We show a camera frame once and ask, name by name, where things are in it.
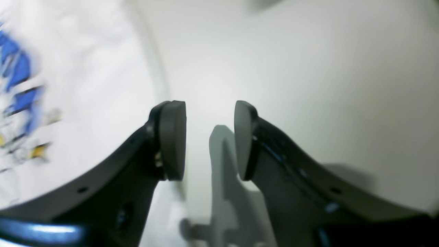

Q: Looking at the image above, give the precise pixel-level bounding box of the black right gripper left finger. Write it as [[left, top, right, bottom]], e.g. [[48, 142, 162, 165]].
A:
[[0, 101, 187, 247]]

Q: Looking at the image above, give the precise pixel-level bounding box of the white printed t-shirt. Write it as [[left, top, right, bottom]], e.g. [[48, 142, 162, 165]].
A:
[[0, 0, 192, 247]]

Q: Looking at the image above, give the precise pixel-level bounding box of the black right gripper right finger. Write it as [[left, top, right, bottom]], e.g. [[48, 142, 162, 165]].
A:
[[234, 101, 438, 247]]

